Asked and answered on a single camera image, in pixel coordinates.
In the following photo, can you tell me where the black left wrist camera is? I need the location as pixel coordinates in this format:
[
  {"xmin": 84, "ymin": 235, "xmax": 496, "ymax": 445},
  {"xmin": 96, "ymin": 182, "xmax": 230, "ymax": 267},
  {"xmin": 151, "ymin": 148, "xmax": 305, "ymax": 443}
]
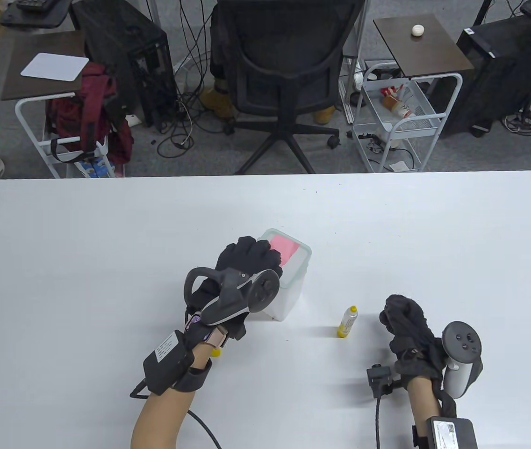
[{"xmin": 223, "ymin": 320, "xmax": 247, "ymax": 340}]

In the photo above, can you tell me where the person's left forearm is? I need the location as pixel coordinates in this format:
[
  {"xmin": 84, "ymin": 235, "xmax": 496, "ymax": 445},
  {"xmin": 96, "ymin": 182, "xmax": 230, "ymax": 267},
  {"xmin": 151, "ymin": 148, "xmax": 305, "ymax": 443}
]
[{"xmin": 131, "ymin": 344, "xmax": 212, "ymax": 449}]

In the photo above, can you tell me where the black office chair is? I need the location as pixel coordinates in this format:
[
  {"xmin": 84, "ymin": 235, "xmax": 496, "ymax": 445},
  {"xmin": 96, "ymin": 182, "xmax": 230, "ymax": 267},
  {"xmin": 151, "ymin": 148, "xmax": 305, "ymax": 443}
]
[{"xmin": 212, "ymin": 0, "xmax": 364, "ymax": 175}]

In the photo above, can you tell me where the black keyboard tray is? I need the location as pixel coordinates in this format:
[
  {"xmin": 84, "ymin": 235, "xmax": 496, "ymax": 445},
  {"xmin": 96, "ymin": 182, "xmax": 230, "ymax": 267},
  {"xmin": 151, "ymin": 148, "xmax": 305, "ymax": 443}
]
[{"xmin": 0, "ymin": 0, "xmax": 71, "ymax": 29}]

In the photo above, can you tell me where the black left forearm strap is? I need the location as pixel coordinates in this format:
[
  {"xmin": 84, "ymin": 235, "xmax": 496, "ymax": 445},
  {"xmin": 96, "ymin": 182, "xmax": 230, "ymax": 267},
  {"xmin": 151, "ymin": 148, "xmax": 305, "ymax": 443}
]
[{"xmin": 172, "ymin": 359, "xmax": 212, "ymax": 393}]

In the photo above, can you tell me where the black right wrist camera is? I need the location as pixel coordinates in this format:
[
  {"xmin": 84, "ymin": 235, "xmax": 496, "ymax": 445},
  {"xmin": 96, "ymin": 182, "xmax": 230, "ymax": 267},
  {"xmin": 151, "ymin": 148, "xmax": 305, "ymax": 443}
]
[{"xmin": 366, "ymin": 365, "xmax": 406, "ymax": 399}]

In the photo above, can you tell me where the grey left hand controller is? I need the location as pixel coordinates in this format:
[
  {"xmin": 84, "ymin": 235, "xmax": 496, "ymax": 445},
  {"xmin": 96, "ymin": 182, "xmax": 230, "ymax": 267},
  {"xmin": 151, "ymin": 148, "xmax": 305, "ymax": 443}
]
[{"xmin": 184, "ymin": 267, "xmax": 281, "ymax": 326}]

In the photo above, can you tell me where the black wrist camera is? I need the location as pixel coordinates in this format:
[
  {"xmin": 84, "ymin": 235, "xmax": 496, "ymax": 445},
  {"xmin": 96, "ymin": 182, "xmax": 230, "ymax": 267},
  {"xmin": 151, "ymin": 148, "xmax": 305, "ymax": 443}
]
[
  {"xmin": 366, "ymin": 365, "xmax": 406, "ymax": 399},
  {"xmin": 223, "ymin": 320, "xmax": 247, "ymax": 340}
]

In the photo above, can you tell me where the grey hand controller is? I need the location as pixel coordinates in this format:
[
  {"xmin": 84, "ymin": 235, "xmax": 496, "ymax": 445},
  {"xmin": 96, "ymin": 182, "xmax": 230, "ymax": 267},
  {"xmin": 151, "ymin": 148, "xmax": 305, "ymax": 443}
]
[
  {"xmin": 184, "ymin": 267, "xmax": 281, "ymax": 326},
  {"xmin": 442, "ymin": 321, "xmax": 484, "ymax": 399}
]

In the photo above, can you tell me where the black smooth cable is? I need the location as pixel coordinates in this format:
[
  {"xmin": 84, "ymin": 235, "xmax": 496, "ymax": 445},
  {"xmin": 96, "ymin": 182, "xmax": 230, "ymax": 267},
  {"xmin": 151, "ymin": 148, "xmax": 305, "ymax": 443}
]
[{"xmin": 129, "ymin": 380, "xmax": 223, "ymax": 449}]

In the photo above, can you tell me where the black box on right forearm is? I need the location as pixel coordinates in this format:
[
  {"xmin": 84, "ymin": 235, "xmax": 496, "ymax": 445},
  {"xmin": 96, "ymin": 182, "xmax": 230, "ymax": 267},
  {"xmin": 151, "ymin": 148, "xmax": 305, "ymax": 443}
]
[{"xmin": 424, "ymin": 417, "xmax": 479, "ymax": 449}]

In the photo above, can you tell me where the pink wrist watch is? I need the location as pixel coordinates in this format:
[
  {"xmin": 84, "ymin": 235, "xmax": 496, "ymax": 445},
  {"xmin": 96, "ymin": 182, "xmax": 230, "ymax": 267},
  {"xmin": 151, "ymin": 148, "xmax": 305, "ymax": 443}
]
[{"xmin": 199, "ymin": 327, "xmax": 229, "ymax": 349}]

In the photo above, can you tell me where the liquid glue bottle yellow base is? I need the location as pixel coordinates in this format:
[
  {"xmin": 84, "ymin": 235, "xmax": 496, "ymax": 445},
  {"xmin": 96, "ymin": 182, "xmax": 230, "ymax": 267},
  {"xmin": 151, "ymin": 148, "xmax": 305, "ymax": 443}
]
[{"xmin": 337, "ymin": 306, "xmax": 359, "ymax": 338}]

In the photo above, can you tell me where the clear plastic container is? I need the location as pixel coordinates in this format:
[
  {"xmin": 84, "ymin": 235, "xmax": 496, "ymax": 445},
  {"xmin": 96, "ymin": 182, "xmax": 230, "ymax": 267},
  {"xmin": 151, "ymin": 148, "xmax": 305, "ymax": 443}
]
[{"xmin": 247, "ymin": 228, "xmax": 312, "ymax": 322}]

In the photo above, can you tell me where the red backpack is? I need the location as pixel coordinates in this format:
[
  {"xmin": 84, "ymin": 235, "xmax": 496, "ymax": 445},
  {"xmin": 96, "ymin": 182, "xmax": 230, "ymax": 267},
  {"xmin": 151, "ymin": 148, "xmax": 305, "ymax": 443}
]
[{"xmin": 45, "ymin": 62, "xmax": 134, "ymax": 164}]

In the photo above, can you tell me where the black computer tower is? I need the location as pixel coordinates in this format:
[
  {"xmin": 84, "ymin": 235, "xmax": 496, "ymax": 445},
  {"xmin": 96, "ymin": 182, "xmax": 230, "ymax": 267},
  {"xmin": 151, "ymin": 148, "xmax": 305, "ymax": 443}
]
[
  {"xmin": 443, "ymin": 0, "xmax": 531, "ymax": 138},
  {"xmin": 69, "ymin": 0, "xmax": 177, "ymax": 129}
]

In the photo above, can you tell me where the blue box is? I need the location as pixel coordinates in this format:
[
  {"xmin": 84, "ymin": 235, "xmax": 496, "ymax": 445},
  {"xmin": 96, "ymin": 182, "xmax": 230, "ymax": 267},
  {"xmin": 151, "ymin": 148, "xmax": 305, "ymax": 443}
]
[{"xmin": 75, "ymin": 157, "xmax": 117, "ymax": 179}]

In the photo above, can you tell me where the black box on left forearm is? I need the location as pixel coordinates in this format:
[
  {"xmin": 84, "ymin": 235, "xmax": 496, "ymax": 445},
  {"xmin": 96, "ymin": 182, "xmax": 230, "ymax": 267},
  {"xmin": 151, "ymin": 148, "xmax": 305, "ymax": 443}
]
[{"xmin": 143, "ymin": 330, "xmax": 196, "ymax": 395}]

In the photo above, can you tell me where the grey right hand controller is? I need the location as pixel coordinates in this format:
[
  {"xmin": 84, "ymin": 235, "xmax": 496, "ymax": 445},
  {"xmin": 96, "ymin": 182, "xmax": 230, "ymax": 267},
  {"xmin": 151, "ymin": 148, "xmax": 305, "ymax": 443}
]
[{"xmin": 442, "ymin": 321, "xmax": 484, "ymax": 399}]

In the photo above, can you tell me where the pink card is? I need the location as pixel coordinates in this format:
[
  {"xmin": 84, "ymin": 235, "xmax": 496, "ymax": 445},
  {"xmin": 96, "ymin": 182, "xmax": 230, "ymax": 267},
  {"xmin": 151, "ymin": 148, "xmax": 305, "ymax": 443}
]
[{"xmin": 269, "ymin": 235, "xmax": 301, "ymax": 267}]

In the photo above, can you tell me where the white cart with brown top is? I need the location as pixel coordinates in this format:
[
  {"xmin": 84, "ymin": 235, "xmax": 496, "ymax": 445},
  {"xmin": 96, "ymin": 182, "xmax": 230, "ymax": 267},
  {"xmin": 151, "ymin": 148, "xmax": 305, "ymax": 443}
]
[
  {"xmin": 353, "ymin": 14, "xmax": 475, "ymax": 174},
  {"xmin": 1, "ymin": 32, "xmax": 126, "ymax": 179}
]

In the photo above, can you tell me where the person's left hand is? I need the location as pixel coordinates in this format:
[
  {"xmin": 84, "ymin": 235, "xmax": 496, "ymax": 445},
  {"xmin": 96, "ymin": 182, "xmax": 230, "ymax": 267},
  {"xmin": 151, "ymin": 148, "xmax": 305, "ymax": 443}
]
[{"xmin": 187, "ymin": 236, "xmax": 282, "ymax": 329}]

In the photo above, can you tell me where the red white snack packet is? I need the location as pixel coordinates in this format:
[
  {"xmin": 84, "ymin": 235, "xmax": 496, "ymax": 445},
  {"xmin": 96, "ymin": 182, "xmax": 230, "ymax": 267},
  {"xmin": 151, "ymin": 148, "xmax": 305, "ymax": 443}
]
[{"xmin": 380, "ymin": 86, "xmax": 431, "ymax": 120}]

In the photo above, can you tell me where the white mouse pad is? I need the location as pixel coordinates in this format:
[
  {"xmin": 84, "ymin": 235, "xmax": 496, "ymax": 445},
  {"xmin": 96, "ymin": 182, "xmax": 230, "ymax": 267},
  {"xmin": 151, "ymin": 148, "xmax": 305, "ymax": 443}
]
[{"xmin": 21, "ymin": 53, "xmax": 90, "ymax": 82}]

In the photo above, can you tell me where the aluminium post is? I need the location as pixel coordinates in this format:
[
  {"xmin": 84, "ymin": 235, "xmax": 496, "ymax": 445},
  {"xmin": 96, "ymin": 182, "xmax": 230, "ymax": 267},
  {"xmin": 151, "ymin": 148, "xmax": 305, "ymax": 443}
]
[{"xmin": 347, "ymin": 0, "xmax": 370, "ymax": 124}]

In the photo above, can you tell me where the person's right hand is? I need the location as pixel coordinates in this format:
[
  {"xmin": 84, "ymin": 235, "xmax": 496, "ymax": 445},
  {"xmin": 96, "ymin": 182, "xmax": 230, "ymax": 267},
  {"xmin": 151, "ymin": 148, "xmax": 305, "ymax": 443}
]
[{"xmin": 380, "ymin": 294, "xmax": 446, "ymax": 380}]

